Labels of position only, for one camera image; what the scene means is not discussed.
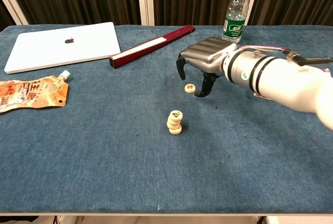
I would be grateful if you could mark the clear plastic water bottle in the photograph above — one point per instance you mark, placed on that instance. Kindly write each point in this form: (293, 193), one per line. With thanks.
(234, 29)

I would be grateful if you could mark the dark red folded fan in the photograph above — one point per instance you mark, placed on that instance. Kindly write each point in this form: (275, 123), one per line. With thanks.
(145, 48)

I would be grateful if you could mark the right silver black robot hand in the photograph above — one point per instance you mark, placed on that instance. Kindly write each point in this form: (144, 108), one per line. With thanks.
(205, 52)

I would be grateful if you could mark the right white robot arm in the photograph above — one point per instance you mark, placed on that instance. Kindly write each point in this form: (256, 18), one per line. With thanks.
(286, 78)

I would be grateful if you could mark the silver closed laptop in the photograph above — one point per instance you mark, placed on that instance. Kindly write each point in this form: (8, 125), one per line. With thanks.
(52, 52)

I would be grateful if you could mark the orange spouted drink pouch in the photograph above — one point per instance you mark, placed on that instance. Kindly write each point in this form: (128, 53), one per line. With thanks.
(33, 91)

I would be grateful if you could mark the blue table cloth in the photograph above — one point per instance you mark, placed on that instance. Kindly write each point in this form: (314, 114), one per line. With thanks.
(104, 156)

